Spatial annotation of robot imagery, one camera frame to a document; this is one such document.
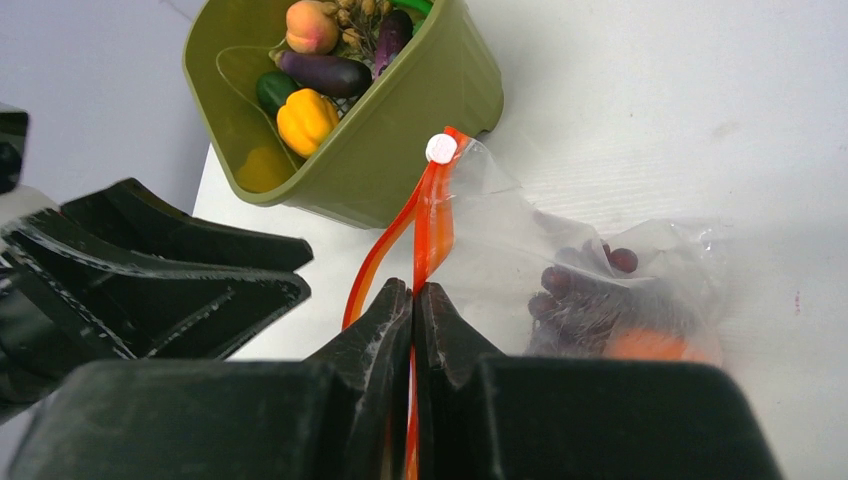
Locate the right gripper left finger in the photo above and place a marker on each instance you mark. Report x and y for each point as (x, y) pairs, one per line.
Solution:
(341, 413)

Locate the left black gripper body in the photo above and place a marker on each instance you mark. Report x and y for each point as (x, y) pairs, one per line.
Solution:
(26, 344)

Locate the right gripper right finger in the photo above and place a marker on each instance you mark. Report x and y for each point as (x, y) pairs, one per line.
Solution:
(485, 415)

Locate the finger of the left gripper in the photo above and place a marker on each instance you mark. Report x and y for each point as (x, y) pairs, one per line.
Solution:
(174, 309)
(128, 215)

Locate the dark red grape bunch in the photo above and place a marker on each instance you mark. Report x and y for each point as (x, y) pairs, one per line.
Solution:
(575, 315)

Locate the clear zip bag orange zipper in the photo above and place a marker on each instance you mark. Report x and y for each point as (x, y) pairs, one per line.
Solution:
(475, 235)

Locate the orange toy fruit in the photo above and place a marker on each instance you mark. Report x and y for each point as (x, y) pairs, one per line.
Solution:
(652, 345)

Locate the purple toy eggplant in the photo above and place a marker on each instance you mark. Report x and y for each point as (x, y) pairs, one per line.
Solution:
(329, 75)

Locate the peach toy fruit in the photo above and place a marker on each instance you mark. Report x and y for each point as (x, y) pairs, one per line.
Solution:
(311, 27)

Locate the olive green plastic bin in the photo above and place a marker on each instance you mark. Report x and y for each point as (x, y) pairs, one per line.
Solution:
(368, 166)

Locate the dark green toy cucumber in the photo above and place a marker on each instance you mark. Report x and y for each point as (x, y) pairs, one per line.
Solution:
(272, 91)

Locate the yellow toy pepper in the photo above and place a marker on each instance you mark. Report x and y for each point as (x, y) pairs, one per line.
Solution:
(305, 120)

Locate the small purple eggplant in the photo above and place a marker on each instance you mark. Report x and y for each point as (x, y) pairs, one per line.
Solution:
(396, 30)

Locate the long green bean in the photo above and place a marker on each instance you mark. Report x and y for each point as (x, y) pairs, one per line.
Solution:
(420, 7)

